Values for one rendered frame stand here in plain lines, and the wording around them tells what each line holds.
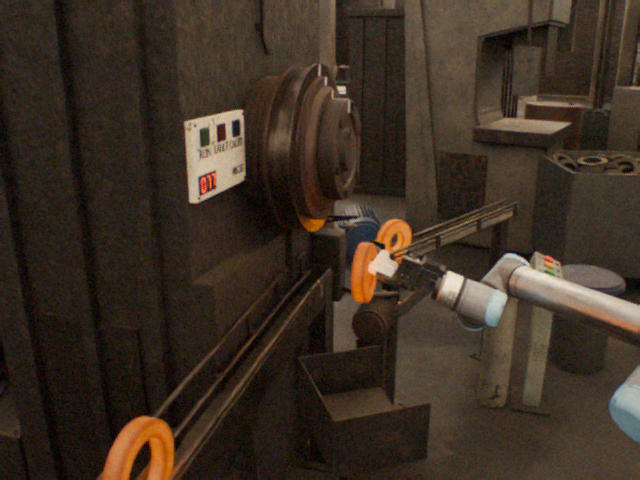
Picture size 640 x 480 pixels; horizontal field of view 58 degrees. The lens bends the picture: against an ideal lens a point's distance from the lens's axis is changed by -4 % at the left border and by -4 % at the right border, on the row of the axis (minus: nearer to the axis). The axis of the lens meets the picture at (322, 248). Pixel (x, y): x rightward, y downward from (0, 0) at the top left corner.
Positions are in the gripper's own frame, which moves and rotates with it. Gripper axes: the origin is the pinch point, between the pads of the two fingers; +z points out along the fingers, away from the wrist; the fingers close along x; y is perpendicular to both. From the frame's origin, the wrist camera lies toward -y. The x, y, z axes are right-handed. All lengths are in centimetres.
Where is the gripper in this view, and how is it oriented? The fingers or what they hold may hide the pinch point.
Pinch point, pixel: (365, 265)
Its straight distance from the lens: 158.4
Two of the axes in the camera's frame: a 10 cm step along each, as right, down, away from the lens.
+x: -3.1, 2.9, -9.1
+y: 2.7, -8.9, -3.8
